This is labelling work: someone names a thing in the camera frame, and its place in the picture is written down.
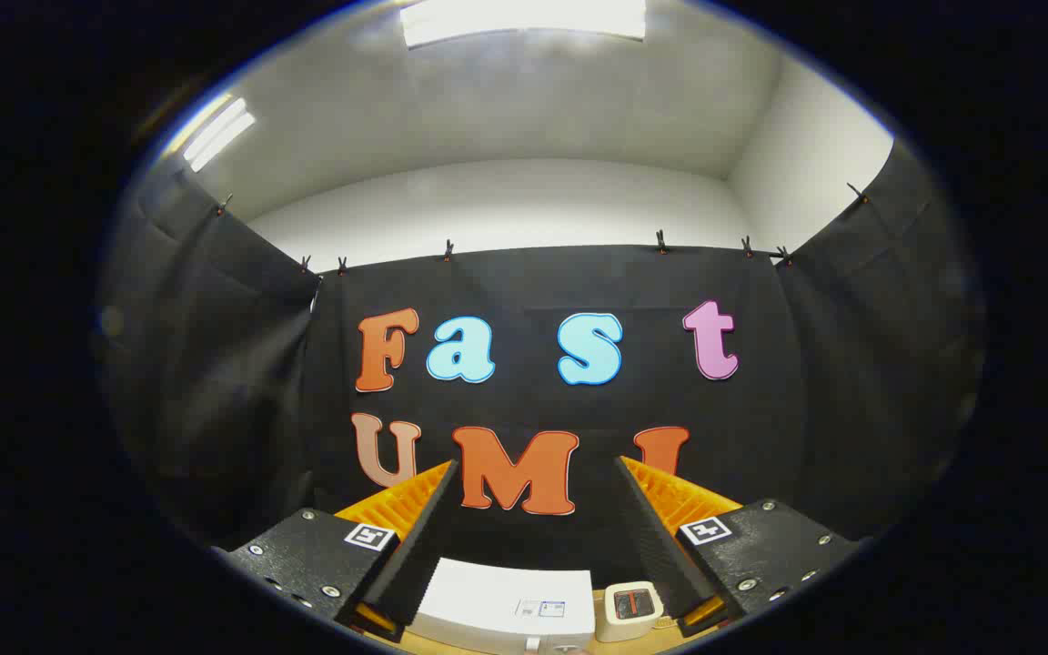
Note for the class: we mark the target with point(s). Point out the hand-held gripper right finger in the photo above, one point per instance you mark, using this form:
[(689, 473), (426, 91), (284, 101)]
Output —
[(660, 546)]

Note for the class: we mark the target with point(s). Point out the narrow ceiling light panel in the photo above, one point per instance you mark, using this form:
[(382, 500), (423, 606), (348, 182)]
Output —
[(216, 134)]

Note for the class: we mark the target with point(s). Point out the wide ceiling light panel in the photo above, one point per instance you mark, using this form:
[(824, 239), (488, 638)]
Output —
[(524, 20)]

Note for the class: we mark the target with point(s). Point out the cream toaster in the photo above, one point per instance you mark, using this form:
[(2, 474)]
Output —
[(619, 628)]

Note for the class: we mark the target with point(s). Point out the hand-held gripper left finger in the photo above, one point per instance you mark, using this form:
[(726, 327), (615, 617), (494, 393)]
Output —
[(415, 555)]

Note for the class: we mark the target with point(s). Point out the row of black cloth clips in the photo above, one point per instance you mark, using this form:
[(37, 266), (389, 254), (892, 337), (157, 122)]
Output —
[(661, 242)]

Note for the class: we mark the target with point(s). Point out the white microwave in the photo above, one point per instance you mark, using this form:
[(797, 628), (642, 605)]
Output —
[(488, 600)]

